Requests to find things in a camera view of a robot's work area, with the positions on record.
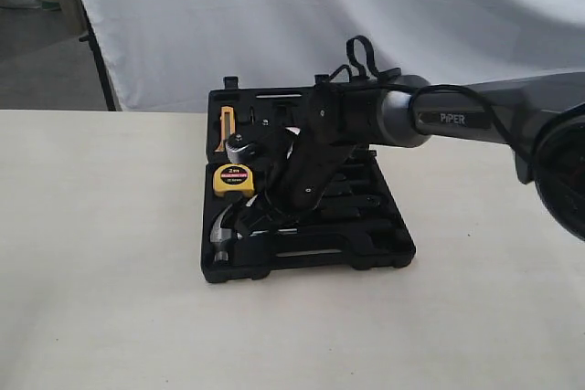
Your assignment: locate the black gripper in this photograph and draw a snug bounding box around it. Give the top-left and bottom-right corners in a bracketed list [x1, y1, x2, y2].
[237, 133, 356, 237]

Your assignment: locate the black plastic tool case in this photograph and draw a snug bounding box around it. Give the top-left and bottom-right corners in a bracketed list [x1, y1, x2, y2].
[200, 77, 416, 283]

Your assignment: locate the adjustable wrench black handle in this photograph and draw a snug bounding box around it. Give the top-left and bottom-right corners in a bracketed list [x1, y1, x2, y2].
[317, 195, 381, 218]

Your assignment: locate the claw hammer black grip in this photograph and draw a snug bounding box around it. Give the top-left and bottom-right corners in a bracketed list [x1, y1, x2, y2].
[209, 206, 397, 266]

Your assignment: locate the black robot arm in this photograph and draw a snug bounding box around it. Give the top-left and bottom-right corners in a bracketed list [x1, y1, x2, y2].
[234, 71, 584, 237]

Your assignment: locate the yellow tape measure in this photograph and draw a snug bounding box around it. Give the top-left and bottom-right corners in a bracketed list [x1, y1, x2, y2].
[212, 163, 256, 198]

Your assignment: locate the orange utility knife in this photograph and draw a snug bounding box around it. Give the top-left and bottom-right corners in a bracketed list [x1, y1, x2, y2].
[215, 106, 236, 153]

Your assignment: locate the white backdrop cloth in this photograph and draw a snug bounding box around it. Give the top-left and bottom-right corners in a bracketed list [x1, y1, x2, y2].
[82, 0, 584, 112]

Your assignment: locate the black backdrop stand pole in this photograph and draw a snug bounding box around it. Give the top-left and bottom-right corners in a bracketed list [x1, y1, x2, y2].
[79, 5, 118, 111]

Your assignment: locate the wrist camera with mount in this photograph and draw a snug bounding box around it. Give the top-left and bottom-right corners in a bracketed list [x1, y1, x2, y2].
[224, 124, 300, 165]

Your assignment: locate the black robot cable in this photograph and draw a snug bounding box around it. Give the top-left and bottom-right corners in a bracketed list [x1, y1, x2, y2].
[326, 35, 536, 172]

